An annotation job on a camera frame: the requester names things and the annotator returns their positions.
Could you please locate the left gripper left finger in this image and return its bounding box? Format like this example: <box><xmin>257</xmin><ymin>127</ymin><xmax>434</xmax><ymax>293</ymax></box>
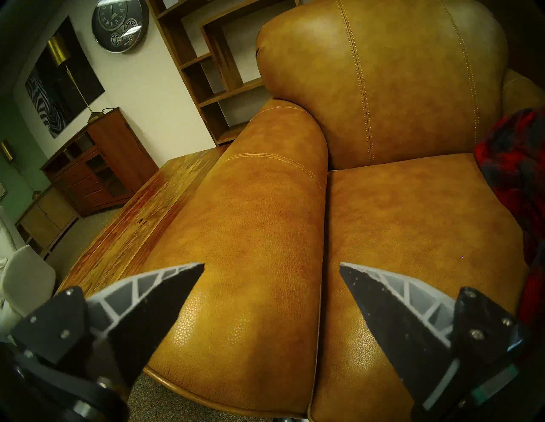
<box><xmin>11</xmin><ymin>262</ymin><xmax>206</xmax><ymax>388</ymax></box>

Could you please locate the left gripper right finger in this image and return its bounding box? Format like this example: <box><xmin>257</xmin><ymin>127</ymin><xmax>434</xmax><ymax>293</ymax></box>
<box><xmin>339</xmin><ymin>262</ymin><xmax>525</xmax><ymax>419</ymax></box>

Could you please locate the red plaid fleece blanket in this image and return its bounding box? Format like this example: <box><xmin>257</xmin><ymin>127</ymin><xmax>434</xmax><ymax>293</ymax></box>
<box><xmin>473</xmin><ymin>107</ymin><xmax>545</xmax><ymax>328</ymax></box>

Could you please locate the striped wood coffee table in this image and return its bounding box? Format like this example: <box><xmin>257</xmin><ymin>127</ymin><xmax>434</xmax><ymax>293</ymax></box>
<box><xmin>55</xmin><ymin>145</ymin><xmax>232</xmax><ymax>298</ymax></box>

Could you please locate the white chair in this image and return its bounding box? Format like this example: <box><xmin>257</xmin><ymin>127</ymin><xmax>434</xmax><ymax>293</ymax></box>
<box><xmin>0</xmin><ymin>204</ymin><xmax>57</xmax><ymax>341</ymax></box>

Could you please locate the light wood cabinet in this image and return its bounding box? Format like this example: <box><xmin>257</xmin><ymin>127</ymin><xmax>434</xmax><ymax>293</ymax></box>
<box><xmin>15</xmin><ymin>185</ymin><xmax>80</xmax><ymax>259</ymax></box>

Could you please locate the dark wood sideboard cabinet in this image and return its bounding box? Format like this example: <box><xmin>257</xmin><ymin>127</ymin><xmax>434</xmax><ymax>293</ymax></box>
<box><xmin>40</xmin><ymin>107</ymin><xmax>159</xmax><ymax>217</ymax></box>

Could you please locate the tan leather armchair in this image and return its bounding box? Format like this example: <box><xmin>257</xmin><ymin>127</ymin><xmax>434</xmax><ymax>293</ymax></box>
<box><xmin>141</xmin><ymin>0</ymin><xmax>545</xmax><ymax>422</ymax></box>

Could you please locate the open wooden shelf unit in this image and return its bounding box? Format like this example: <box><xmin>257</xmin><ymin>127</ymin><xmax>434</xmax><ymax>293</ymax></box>
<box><xmin>147</xmin><ymin>0</ymin><xmax>298</xmax><ymax>147</ymax></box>

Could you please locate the gold shade lamp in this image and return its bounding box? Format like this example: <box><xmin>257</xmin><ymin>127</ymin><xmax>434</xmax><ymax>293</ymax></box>
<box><xmin>47</xmin><ymin>34</ymin><xmax>105</xmax><ymax>124</ymax></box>

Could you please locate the dark zebra wall picture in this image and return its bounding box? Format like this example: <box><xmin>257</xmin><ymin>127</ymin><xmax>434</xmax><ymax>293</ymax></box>
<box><xmin>25</xmin><ymin>16</ymin><xmax>105</xmax><ymax>139</ymax></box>

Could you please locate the round gear wall clock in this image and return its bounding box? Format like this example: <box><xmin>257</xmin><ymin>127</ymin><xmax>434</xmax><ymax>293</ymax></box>
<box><xmin>92</xmin><ymin>0</ymin><xmax>150</xmax><ymax>54</ymax></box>

